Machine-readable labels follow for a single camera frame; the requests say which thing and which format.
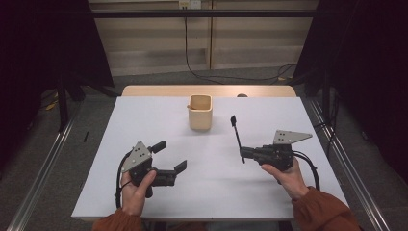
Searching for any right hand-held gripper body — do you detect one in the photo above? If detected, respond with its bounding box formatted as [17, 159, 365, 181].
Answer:
[255, 129, 314, 172]

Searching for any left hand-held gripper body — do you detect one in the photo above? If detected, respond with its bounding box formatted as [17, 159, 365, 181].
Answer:
[120, 141, 177, 199]

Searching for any black brush with flat head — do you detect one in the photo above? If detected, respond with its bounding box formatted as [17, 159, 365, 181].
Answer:
[229, 115, 246, 165]

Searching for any beige square cup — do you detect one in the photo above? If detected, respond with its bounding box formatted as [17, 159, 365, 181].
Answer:
[188, 93, 214, 132]

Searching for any person's left hand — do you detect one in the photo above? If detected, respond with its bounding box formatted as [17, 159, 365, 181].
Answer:
[119, 168, 159, 217]

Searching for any person's right hand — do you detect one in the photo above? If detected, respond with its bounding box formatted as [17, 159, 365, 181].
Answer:
[260, 157, 311, 201]

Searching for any white table cover sheet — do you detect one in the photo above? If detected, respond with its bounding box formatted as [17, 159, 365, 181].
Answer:
[70, 95, 350, 222]

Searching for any black metal stand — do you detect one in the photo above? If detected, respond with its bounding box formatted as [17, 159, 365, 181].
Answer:
[321, 69, 332, 123]
[57, 76, 70, 133]

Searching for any yellow floor item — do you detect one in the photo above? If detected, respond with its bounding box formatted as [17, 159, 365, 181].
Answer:
[44, 99, 61, 112]

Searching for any black curtain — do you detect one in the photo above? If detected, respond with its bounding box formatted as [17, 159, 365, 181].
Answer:
[0, 0, 115, 172]
[293, 0, 408, 185]

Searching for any black horizontal bar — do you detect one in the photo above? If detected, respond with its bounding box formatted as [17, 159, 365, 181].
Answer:
[90, 9, 318, 19]

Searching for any left hand-held gripper cable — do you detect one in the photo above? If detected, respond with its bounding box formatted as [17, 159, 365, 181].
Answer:
[114, 149, 133, 210]

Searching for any hand-held gripper cable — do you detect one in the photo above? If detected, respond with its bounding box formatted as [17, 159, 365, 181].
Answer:
[293, 149, 321, 192]
[114, 149, 133, 210]

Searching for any right hand-held gripper cable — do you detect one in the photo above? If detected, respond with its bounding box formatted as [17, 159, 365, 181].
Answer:
[293, 149, 321, 192]

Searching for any black floor cable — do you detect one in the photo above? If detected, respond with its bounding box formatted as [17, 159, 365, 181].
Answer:
[313, 91, 342, 152]

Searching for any aluminium floor rail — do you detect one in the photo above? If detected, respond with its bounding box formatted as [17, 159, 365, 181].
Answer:
[6, 101, 84, 231]
[307, 97, 392, 231]

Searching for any black wall cable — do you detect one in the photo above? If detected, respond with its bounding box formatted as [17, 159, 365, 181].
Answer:
[183, 6, 298, 86]

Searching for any white wall outlet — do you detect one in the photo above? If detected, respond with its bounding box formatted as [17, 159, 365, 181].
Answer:
[178, 0, 203, 10]

